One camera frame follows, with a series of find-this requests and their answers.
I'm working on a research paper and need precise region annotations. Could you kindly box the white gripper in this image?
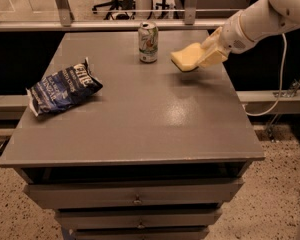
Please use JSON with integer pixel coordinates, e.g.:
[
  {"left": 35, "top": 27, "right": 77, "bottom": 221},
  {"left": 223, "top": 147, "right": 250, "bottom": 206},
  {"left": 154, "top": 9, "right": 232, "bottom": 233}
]
[{"left": 197, "top": 10, "right": 256, "bottom": 68}]

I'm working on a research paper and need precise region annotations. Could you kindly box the yellow sponge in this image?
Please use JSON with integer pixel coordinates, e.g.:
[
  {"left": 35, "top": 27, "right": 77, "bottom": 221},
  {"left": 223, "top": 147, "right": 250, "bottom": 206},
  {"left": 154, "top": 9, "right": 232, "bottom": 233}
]
[{"left": 171, "top": 43, "right": 204, "bottom": 72}]

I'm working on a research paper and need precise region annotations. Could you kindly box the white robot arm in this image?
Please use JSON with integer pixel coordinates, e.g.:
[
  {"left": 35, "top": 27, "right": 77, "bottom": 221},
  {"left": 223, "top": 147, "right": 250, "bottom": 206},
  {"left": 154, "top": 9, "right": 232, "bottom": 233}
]
[{"left": 196, "top": 0, "right": 300, "bottom": 67}]

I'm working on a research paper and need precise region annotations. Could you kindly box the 7up soda can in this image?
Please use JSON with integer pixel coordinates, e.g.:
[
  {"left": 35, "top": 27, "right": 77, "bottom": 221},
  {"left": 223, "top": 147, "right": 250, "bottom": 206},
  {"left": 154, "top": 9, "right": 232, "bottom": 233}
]
[{"left": 138, "top": 21, "right": 158, "bottom": 63}]

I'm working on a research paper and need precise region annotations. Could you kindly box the blue chip bag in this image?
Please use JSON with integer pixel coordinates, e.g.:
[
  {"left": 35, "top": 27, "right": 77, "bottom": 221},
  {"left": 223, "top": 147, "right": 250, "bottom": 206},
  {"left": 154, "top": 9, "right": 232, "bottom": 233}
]
[{"left": 27, "top": 58, "right": 103, "bottom": 116}]

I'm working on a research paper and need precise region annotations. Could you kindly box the grey metal railing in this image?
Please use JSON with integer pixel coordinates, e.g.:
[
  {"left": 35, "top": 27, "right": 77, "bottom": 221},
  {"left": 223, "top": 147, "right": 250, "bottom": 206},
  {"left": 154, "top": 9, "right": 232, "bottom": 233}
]
[{"left": 0, "top": 0, "right": 238, "bottom": 32}]

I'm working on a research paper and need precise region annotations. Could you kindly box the bottom grey drawer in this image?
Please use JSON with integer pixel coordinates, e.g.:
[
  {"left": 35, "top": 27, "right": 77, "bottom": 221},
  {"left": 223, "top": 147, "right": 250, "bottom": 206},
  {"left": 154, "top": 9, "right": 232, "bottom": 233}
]
[{"left": 73, "top": 227, "right": 209, "bottom": 240}]

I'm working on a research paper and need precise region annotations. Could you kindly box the grey drawer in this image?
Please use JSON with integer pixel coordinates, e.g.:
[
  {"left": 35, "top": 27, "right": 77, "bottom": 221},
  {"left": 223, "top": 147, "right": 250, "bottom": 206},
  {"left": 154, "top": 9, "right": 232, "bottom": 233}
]
[
  {"left": 56, "top": 207, "right": 222, "bottom": 230},
  {"left": 24, "top": 178, "right": 244, "bottom": 209},
  {"left": 73, "top": 227, "right": 209, "bottom": 240}
]

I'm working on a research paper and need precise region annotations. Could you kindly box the top grey drawer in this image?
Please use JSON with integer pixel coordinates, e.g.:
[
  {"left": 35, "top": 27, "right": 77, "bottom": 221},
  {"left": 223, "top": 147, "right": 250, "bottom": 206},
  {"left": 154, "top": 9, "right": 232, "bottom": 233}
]
[{"left": 24, "top": 178, "right": 244, "bottom": 209}]

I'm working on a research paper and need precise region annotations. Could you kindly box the middle grey drawer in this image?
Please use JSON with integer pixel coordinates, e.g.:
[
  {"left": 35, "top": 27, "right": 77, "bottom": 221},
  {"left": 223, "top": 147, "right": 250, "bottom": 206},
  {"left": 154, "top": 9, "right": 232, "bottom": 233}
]
[{"left": 56, "top": 207, "right": 222, "bottom": 230}]

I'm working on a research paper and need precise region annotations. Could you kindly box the white cable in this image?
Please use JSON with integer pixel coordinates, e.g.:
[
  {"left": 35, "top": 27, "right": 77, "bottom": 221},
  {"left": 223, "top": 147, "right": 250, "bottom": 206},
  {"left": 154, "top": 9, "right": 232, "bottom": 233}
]
[{"left": 244, "top": 33, "right": 288, "bottom": 118}]

